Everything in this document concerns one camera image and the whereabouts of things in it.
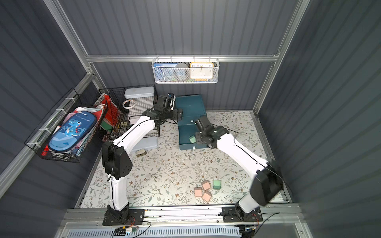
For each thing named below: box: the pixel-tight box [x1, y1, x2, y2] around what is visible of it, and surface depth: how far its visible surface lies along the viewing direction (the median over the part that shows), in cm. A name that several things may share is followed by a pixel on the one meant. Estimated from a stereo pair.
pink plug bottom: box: [202, 191, 213, 203], surface depth 80 cm
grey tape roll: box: [173, 62, 190, 82], surface depth 89 cm
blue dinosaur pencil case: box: [48, 110, 98, 153], surface depth 66 cm
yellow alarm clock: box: [189, 61, 214, 82], surface depth 90 cm
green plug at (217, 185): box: [212, 179, 221, 190], surface depth 84 cm
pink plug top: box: [202, 181, 211, 191], surface depth 84 cm
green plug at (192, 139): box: [188, 135, 197, 144], surface depth 95 cm
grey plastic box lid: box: [124, 86, 155, 99], surface depth 105 cm
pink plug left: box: [194, 186, 203, 198], surface depth 81 cm
